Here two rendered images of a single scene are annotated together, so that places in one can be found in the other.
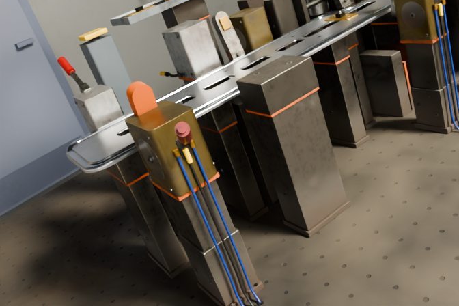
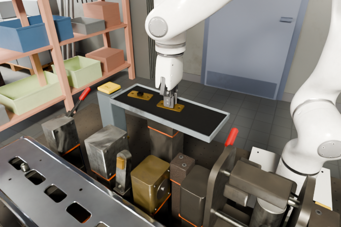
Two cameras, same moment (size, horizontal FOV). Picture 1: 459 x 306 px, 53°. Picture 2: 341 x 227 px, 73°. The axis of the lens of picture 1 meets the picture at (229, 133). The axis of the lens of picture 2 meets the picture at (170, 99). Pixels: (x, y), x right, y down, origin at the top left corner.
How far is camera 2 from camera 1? 119 cm
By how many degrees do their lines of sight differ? 54
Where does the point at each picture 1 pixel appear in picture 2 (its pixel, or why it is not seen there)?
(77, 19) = not seen: hidden behind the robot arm
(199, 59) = (93, 163)
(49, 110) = (271, 61)
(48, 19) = (314, 11)
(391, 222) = not seen: outside the picture
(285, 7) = (190, 201)
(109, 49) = (106, 103)
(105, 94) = (48, 130)
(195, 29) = (93, 148)
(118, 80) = (107, 119)
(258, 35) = (138, 194)
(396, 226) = not seen: outside the picture
